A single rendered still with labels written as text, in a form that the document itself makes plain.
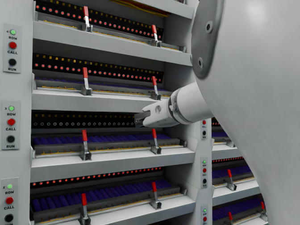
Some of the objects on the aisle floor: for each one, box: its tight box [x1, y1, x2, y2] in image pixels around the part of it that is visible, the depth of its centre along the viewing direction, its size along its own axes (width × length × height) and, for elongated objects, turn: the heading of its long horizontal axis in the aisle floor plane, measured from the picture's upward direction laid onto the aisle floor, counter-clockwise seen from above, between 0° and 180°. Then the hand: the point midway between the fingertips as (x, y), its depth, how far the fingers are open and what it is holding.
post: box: [164, 0, 213, 225], centre depth 115 cm, size 20×9×174 cm
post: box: [0, 0, 33, 225], centre depth 74 cm, size 20×9×174 cm
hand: (145, 121), depth 73 cm, fingers open, 3 cm apart
